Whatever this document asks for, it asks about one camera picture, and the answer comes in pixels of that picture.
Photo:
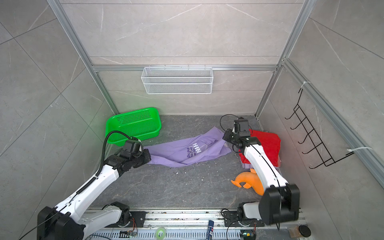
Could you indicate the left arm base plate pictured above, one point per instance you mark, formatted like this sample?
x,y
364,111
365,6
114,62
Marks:
x,y
138,219

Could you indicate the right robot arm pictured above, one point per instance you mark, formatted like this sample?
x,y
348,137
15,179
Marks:
x,y
280,201

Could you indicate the black wire hook rack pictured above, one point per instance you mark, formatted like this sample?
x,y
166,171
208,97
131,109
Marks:
x,y
312,136

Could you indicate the green circuit board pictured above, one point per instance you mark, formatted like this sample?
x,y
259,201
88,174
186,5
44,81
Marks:
x,y
247,235

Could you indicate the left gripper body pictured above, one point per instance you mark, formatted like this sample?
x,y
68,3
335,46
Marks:
x,y
144,158

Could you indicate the purple t-shirt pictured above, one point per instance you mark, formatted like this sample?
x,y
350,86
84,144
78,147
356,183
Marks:
x,y
186,152

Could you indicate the blue spray can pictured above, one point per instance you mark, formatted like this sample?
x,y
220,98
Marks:
x,y
209,235

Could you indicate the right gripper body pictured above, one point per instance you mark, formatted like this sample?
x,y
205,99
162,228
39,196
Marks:
x,y
231,137

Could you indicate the small electronics board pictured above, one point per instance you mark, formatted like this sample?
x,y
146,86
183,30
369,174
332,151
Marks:
x,y
127,234

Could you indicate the green plastic basket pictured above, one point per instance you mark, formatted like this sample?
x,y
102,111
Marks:
x,y
142,124

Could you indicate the orange plush toy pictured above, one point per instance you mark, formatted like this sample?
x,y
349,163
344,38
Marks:
x,y
249,180

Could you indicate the brown jar black lid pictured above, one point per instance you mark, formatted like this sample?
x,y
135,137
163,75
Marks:
x,y
301,231

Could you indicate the white wire mesh shelf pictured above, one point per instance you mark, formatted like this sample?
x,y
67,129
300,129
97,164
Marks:
x,y
178,80

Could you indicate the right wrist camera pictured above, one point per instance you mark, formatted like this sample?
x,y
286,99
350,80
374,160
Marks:
x,y
241,125

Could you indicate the green tape roll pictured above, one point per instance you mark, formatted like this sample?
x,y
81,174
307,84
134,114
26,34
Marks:
x,y
160,233

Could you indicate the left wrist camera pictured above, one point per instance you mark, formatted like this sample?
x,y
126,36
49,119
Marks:
x,y
132,147

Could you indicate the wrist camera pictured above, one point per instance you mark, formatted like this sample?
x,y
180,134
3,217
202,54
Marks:
x,y
132,147
241,125

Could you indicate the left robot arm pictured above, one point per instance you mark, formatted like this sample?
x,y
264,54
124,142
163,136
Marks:
x,y
68,220

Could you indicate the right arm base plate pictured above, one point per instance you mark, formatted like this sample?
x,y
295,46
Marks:
x,y
231,219

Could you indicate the red folded t-shirt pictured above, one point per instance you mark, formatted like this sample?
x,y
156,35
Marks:
x,y
271,144

